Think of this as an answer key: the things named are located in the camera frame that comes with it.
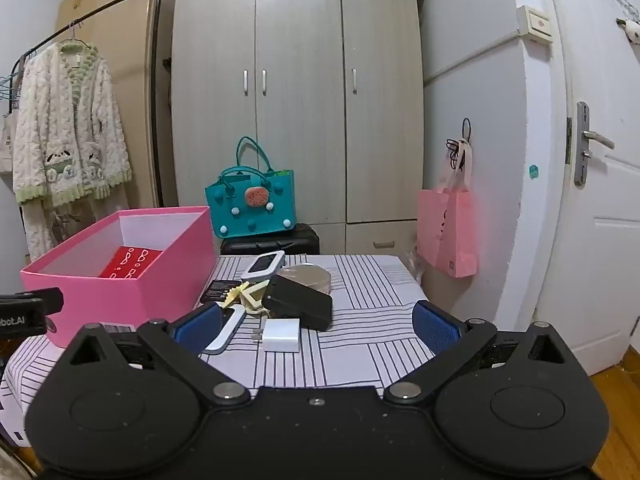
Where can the pink cardboard box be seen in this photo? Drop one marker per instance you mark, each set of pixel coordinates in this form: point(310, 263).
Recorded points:
point(100, 295)

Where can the clothes hanger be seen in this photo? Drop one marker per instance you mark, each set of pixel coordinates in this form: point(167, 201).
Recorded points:
point(74, 35)

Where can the black phone battery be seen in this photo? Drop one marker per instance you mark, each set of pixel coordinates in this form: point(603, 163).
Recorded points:
point(220, 290)

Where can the white canvas tote bag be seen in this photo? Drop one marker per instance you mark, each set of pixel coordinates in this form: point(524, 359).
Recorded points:
point(7, 145)

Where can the white door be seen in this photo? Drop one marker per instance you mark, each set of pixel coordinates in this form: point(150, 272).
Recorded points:
point(600, 260)

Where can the white charger plug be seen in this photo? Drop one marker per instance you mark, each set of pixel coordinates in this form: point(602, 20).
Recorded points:
point(282, 335)

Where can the green wall sticker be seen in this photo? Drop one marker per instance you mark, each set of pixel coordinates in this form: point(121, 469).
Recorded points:
point(533, 171)

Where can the beige light switch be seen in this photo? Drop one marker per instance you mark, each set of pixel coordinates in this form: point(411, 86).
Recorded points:
point(537, 23)

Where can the pink paper bag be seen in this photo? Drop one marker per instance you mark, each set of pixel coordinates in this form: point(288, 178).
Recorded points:
point(445, 230)

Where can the black metal clothes rack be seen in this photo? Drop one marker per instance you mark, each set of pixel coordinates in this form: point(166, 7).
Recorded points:
point(158, 60)

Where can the beige metal tin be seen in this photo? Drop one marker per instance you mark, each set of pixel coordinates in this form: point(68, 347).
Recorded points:
point(305, 276)

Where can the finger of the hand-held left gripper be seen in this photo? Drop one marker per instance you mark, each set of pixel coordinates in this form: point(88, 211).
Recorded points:
point(35, 300)

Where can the fluffy white green-trimmed robe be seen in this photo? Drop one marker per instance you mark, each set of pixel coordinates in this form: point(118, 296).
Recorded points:
point(70, 125)

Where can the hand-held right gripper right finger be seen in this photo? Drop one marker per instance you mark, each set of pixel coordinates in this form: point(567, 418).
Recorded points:
point(437, 327)

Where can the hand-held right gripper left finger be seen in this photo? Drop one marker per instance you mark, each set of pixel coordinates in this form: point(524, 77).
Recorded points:
point(197, 327)

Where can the black hard suitcase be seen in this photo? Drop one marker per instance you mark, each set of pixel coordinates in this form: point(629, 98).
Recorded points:
point(295, 242)

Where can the beige tall cabinet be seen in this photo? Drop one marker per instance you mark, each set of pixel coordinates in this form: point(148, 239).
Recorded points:
point(135, 85)

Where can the black case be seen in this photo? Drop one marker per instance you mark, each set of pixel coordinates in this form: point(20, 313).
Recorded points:
point(300, 305)

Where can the white pocket router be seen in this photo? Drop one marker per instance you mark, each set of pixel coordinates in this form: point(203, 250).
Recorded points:
point(231, 325)
point(264, 265)

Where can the cream hair claw clip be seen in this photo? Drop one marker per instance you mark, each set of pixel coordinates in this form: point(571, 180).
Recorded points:
point(255, 302)

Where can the teal felt handbag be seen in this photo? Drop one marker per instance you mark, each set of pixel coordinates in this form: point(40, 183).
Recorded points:
point(250, 215)

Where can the light wood three-door wardrobe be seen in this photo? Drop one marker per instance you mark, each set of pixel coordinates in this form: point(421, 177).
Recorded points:
point(300, 110)

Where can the red printed flat box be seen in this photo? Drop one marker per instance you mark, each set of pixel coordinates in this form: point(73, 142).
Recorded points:
point(130, 262)

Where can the white striped table cloth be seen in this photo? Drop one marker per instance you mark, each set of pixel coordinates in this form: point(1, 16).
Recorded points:
point(360, 320)

